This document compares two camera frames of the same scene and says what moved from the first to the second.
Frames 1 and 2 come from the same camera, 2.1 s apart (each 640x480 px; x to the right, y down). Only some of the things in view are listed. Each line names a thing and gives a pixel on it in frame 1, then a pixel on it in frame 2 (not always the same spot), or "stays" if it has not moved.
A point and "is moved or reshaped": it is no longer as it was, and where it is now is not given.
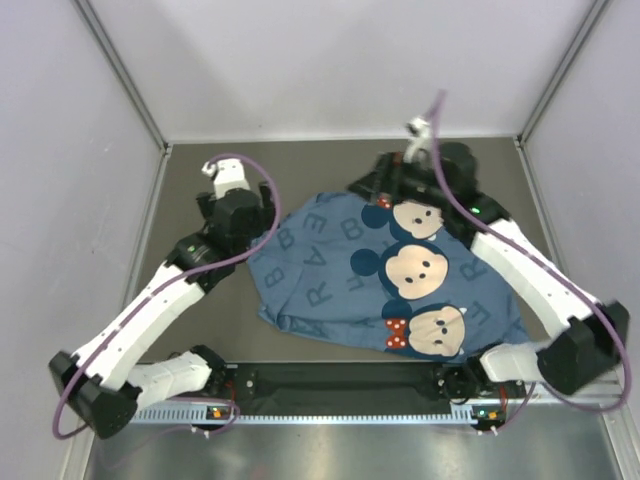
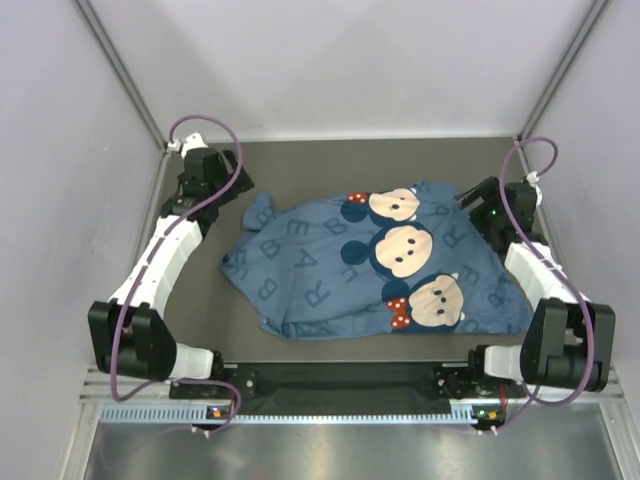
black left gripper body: [266, 217] → [244, 184]
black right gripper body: [418, 184] → [487, 217]
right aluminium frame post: [594, 15] stays
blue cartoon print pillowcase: [339, 268] is moved or reshaped
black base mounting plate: [361, 387] stays
